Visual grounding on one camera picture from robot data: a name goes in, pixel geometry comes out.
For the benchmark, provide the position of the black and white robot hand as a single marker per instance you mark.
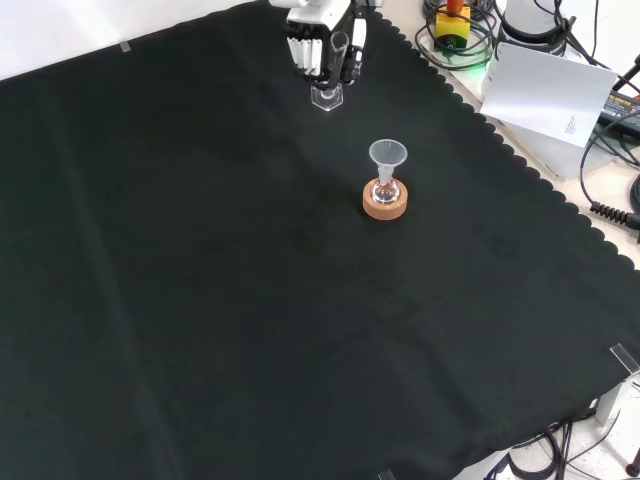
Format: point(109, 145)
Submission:
point(305, 50)

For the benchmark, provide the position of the clear graduated cylinder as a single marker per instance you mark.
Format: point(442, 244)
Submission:
point(327, 98)

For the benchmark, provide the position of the clear plastic funnel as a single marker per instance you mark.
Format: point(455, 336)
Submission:
point(388, 152)

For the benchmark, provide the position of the yellow stop button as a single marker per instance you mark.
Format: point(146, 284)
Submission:
point(452, 27)

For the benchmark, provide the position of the small round-bottom glass flask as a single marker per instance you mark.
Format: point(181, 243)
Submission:
point(386, 194)

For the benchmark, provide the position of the grey tape piece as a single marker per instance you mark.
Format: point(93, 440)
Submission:
point(125, 47)

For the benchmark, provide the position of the black cloth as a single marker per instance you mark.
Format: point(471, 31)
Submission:
point(200, 250)

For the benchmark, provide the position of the pale board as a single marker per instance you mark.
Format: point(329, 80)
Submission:
point(540, 90)

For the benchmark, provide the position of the grey flat box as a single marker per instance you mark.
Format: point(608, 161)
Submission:
point(565, 157)

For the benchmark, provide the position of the black power adapter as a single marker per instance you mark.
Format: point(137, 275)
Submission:
point(622, 107)

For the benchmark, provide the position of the clear tape piece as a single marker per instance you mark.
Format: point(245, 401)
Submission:
point(625, 357)
point(385, 475)

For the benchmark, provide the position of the white metal bracket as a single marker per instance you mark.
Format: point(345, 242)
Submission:
point(615, 400)

